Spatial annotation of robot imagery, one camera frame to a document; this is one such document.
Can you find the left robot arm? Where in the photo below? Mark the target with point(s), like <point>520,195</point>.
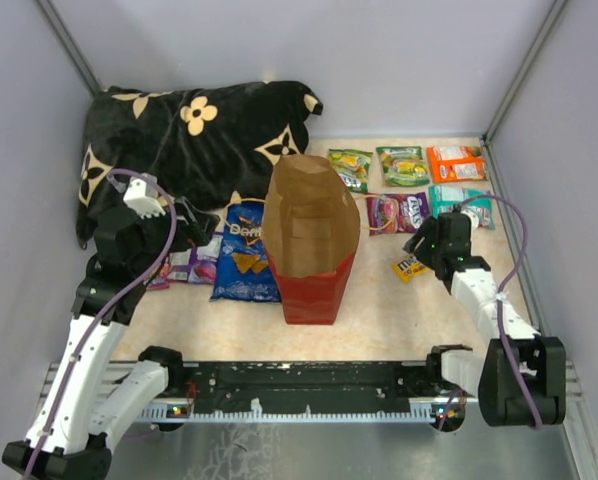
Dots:
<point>74,434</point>

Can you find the red brown paper bag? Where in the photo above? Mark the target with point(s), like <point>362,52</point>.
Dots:
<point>310,231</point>

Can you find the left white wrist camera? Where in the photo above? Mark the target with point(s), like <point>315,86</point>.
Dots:
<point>142,197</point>

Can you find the orange snack packet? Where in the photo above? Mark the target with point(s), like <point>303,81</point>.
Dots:
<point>456,163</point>

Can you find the blue snack bag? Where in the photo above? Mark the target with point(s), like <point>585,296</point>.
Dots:
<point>243,272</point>

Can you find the black floral pillow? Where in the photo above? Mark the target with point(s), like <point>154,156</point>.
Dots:
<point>205,145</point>

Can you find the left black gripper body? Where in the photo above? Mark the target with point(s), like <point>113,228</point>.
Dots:
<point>155,231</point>

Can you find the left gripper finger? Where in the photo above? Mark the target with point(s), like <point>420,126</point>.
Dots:
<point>184,208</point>
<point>201,228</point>

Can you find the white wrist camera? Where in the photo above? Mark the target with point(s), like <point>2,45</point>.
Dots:
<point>142,197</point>
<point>474,215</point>

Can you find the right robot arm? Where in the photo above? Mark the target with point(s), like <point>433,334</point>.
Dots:
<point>521,379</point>

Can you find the purple snack packet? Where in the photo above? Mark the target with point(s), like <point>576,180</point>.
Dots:
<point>396,213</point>
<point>197,265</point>
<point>159,278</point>

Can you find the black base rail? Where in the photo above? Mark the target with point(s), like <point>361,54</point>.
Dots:
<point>294,388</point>

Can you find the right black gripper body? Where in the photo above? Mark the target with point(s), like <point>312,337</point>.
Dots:
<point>432,249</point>

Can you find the dark green fox's packet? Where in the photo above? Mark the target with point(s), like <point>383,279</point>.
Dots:
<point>352,166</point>

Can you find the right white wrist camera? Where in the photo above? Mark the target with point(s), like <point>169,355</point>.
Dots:
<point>474,215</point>

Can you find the yellow m&m's packet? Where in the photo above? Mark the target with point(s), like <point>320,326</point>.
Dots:
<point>409,268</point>

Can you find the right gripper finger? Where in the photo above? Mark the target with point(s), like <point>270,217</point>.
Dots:
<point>426,230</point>
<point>411,245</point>

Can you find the green yellow snack packet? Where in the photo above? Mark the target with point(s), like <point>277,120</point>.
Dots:
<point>403,166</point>

